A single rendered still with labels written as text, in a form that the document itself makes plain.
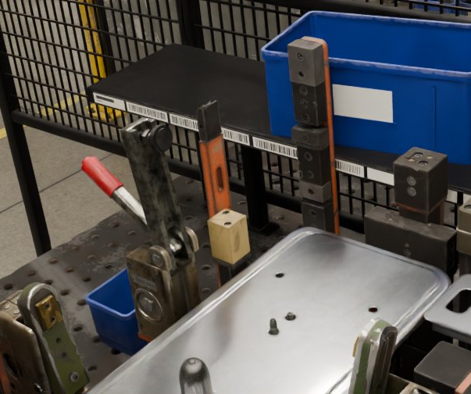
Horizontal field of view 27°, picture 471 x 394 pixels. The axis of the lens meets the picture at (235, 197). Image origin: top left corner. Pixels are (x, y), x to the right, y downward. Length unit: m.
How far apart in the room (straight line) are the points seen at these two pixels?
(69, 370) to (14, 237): 2.30
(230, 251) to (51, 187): 2.48
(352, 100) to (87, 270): 0.67
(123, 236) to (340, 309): 0.83
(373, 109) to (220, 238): 0.30
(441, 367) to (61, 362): 0.40
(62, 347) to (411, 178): 0.47
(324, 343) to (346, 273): 0.13
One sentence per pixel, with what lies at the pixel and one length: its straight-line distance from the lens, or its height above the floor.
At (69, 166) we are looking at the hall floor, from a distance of 3.72.
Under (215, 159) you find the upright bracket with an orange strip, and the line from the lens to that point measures 1.15.
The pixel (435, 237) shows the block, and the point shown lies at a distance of 1.22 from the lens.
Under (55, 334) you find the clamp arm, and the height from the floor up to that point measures 1.06.
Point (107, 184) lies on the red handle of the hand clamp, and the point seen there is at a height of 1.13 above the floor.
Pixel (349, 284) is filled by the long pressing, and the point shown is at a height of 1.00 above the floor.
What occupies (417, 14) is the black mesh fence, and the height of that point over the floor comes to 1.15.
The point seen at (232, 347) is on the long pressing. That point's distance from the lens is 1.06.
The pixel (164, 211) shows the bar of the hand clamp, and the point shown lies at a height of 1.11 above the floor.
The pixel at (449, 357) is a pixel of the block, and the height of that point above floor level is 0.98.
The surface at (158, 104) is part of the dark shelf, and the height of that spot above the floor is 1.03.
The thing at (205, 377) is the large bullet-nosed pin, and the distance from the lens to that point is 0.98.
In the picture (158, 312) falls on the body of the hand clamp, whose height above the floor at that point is 0.98.
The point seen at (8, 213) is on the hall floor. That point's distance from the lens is 3.50.
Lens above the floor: 1.66
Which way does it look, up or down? 30 degrees down
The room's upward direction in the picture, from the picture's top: 7 degrees counter-clockwise
